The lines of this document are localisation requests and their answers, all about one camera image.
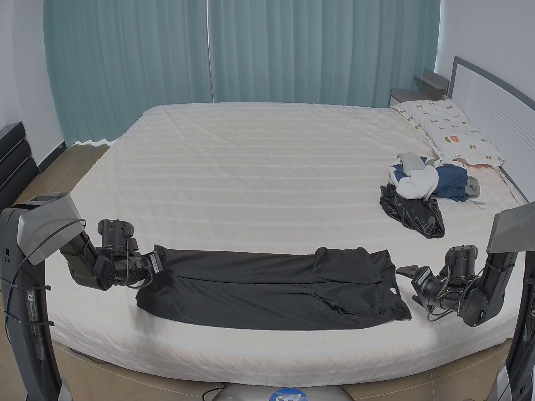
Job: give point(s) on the black satin garment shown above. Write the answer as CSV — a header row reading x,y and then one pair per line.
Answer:
x,y
418,217

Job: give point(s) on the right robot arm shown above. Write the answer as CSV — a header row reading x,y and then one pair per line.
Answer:
x,y
505,232

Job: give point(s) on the blue-green curtain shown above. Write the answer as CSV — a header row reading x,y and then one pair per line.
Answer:
x,y
313,36
125,57

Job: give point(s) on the black T-shirt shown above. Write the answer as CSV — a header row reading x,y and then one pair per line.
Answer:
x,y
250,299

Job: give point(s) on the pile of clothes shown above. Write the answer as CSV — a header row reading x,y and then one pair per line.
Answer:
x,y
418,184

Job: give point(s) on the black chest of drawers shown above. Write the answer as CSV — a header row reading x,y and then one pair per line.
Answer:
x,y
14,157

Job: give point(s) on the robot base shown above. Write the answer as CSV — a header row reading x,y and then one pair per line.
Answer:
x,y
284,393

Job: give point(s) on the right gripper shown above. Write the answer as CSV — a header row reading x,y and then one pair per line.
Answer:
x,y
428,290

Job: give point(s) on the bed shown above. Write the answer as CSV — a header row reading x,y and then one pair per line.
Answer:
x,y
250,173

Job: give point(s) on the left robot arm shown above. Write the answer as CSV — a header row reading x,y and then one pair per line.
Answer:
x,y
41,224

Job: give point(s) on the grey bedside table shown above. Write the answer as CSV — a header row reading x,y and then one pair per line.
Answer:
x,y
407,95

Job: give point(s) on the white printed pillow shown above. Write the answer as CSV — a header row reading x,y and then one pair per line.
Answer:
x,y
451,132

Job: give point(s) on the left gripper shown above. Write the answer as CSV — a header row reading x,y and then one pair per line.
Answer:
x,y
154,263

